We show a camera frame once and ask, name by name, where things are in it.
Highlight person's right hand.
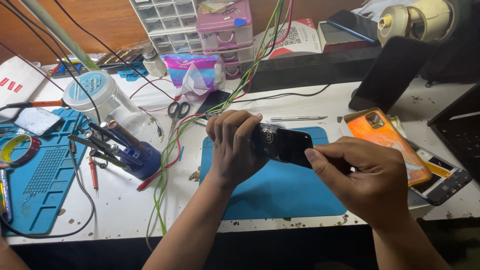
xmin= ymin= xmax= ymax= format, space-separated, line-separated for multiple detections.
xmin=304 ymin=136 xmax=412 ymax=230

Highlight person's left hand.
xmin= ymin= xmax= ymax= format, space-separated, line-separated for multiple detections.
xmin=205 ymin=110 xmax=269 ymax=185

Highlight black smartphone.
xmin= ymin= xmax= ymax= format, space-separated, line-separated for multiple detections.
xmin=250 ymin=122 xmax=314 ymax=169

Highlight orange phone case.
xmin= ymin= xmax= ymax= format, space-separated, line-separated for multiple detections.
xmin=343 ymin=107 xmax=433 ymax=187

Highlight white smartphone with dark screen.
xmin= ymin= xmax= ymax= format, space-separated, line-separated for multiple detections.
xmin=193 ymin=87 xmax=235 ymax=126

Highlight plain blue silicone work mat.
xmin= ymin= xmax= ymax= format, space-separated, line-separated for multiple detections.
xmin=199 ymin=126 xmax=347 ymax=221

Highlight silver precision knife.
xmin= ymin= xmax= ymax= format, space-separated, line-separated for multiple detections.
xmin=270 ymin=116 xmax=328 ymax=122

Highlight purple tissue pack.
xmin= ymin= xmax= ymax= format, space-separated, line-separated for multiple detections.
xmin=160 ymin=53 xmax=227 ymax=97

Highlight blue round tool holder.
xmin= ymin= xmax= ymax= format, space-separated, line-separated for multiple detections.
xmin=121 ymin=141 xmax=162 ymax=180

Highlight large black phone on stand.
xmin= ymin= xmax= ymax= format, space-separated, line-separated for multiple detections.
xmin=348 ymin=35 xmax=437 ymax=114

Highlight pink plastic drawer box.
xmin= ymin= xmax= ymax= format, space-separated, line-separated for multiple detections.
xmin=196 ymin=0 xmax=255 ymax=79

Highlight small white bottle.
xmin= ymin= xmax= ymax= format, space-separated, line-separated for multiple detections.
xmin=142 ymin=46 xmax=168 ymax=77

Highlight blue phone holder clamp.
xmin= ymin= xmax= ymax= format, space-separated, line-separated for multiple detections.
xmin=117 ymin=62 xmax=149 ymax=82

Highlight white red printed card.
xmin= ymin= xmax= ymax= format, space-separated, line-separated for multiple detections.
xmin=253 ymin=18 xmax=322 ymax=61

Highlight clear plastic jar blue lid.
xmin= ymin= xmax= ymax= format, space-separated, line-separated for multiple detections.
xmin=62 ymin=71 xmax=148 ymax=136

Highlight clear small parts drawer cabinet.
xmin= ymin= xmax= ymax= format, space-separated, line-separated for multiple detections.
xmin=129 ymin=0 xmax=203 ymax=55

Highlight red test probe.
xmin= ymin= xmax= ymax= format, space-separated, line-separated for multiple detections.
xmin=88 ymin=157 xmax=99 ymax=197

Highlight dark phone with blue edge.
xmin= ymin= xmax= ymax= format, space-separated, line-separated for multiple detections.
xmin=327 ymin=9 xmax=379 ymax=44

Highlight cream tape dispenser roll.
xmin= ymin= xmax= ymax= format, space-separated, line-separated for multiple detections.
xmin=377 ymin=0 xmax=456 ymax=47

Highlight blue gridded repair mat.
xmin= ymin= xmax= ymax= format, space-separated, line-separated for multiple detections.
xmin=0 ymin=108 xmax=91 ymax=236

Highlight grey metal plate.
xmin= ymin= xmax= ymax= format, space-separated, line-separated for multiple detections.
xmin=14 ymin=107 xmax=62 ymax=136

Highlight roll of red tape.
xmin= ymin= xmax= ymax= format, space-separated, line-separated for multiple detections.
xmin=1 ymin=134 xmax=41 ymax=167

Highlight white box red labels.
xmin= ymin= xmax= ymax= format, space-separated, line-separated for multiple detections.
xmin=0 ymin=56 xmax=46 ymax=122

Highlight red cable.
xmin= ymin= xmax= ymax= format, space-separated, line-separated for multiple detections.
xmin=129 ymin=0 xmax=294 ymax=192

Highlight black handled scissors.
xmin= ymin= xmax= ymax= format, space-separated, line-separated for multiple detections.
xmin=167 ymin=101 xmax=190 ymax=141

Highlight green cable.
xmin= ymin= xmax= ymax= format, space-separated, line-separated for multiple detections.
xmin=152 ymin=0 xmax=284 ymax=237

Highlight opened phone frame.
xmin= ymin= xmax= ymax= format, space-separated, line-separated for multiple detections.
xmin=405 ymin=139 xmax=473 ymax=206

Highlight black cable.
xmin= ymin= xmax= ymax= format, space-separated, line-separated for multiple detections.
xmin=0 ymin=0 xmax=177 ymax=239

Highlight orange handled soldering iron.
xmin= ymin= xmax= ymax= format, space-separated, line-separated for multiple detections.
xmin=0 ymin=99 xmax=70 ymax=112

